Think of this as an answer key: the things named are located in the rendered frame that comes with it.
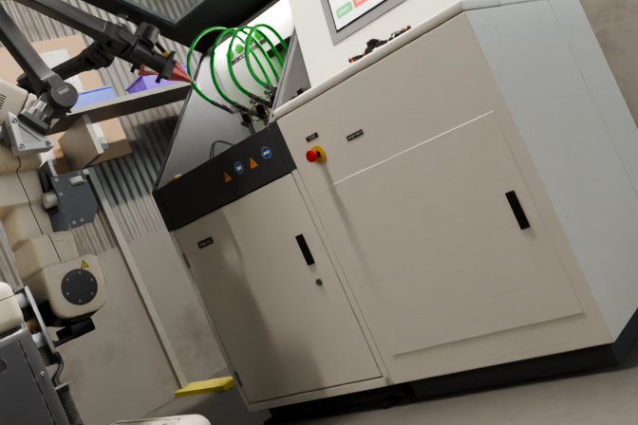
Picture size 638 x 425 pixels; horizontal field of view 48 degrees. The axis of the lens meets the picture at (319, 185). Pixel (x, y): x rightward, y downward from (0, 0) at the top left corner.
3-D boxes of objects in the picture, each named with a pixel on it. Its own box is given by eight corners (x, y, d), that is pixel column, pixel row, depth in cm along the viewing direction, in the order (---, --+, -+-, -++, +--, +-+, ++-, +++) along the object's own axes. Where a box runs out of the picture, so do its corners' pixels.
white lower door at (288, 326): (247, 404, 260) (171, 232, 261) (251, 401, 262) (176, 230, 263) (380, 378, 218) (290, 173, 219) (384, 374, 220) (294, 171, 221)
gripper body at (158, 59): (178, 52, 228) (157, 40, 225) (166, 77, 224) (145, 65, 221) (171, 60, 233) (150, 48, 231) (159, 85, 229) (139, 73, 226)
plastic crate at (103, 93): (105, 112, 398) (99, 97, 398) (119, 100, 383) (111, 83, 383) (58, 124, 379) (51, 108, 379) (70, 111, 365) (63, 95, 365)
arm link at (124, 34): (106, 46, 223) (118, 35, 217) (121, 20, 229) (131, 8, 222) (140, 67, 229) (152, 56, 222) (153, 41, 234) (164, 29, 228)
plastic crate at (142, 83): (179, 94, 432) (172, 78, 433) (197, 79, 415) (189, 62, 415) (132, 106, 411) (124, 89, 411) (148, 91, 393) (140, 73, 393)
